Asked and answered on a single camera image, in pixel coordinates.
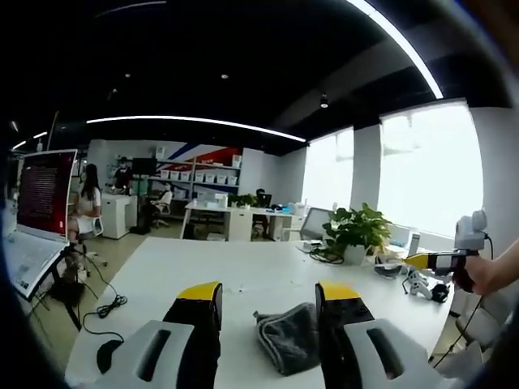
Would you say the black cable bundle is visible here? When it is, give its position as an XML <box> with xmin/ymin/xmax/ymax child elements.
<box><xmin>309</xmin><ymin>242</ymin><xmax>346</xmax><ymax>265</ymax></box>

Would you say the small green desk plant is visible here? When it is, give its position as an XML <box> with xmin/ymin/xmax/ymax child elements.
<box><xmin>228</xmin><ymin>193</ymin><xmax>259</xmax><ymax>209</ymax></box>

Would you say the white headset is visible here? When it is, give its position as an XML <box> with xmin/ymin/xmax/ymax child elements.
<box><xmin>374</xmin><ymin>254</ymin><xmax>407</xmax><ymax>281</ymax></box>

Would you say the long ceiling light strip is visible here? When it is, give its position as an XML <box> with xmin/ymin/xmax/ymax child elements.
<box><xmin>347</xmin><ymin>0</ymin><xmax>445</xmax><ymax>100</ymax></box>
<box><xmin>85</xmin><ymin>115</ymin><xmax>307</xmax><ymax>143</ymax></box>

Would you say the black computer mouse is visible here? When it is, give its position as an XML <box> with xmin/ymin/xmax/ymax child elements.
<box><xmin>96</xmin><ymin>339</ymin><xmax>125</xmax><ymax>374</ymax></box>

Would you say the grey mesh office chair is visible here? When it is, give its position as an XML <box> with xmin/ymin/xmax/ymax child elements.
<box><xmin>289</xmin><ymin>206</ymin><xmax>338</xmax><ymax>243</ymax></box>

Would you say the black monitor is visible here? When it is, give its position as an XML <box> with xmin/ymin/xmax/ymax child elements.
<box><xmin>132</xmin><ymin>157</ymin><xmax>159</xmax><ymax>176</ymax></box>

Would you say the white office desk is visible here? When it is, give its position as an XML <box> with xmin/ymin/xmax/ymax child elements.
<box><xmin>183</xmin><ymin>200</ymin><xmax>306</xmax><ymax>243</ymax></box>

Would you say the black mouse cable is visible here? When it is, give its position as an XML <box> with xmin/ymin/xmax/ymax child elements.
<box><xmin>82</xmin><ymin>242</ymin><xmax>129</xmax><ymax>346</ymax></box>

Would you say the person's right hand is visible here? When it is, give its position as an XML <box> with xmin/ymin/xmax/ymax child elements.
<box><xmin>465</xmin><ymin>252</ymin><xmax>498</xmax><ymax>297</ymax></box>

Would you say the shelf with white boxes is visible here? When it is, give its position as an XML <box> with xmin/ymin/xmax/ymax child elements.
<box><xmin>147</xmin><ymin>156</ymin><xmax>242</xmax><ymax>200</ymax></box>

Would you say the small black device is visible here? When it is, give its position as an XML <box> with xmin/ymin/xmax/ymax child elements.
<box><xmin>431</xmin><ymin>283</ymin><xmax>452</xmax><ymax>303</ymax></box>

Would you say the white cabinet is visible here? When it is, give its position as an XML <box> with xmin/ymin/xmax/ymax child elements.
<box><xmin>100</xmin><ymin>191</ymin><xmax>139</xmax><ymax>240</ymax></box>

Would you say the white laptop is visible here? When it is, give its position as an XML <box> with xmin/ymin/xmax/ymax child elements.
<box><xmin>2</xmin><ymin>148</ymin><xmax>79</xmax><ymax>301</ymax></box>

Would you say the grey towel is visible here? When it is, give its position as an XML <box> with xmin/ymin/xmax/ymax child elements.
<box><xmin>253</xmin><ymin>301</ymin><xmax>325</xmax><ymax>376</ymax></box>

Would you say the green potted plant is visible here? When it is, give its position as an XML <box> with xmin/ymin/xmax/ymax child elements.
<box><xmin>322</xmin><ymin>202</ymin><xmax>392</xmax><ymax>267</ymax></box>

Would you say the white stool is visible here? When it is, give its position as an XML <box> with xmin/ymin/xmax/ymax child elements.
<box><xmin>75</xmin><ymin>216</ymin><xmax>105</xmax><ymax>254</ymax></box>

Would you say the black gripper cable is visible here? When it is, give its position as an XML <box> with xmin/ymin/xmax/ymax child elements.
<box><xmin>428</xmin><ymin>232</ymin><xmax>495</xmax><ymax>370</ymax></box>

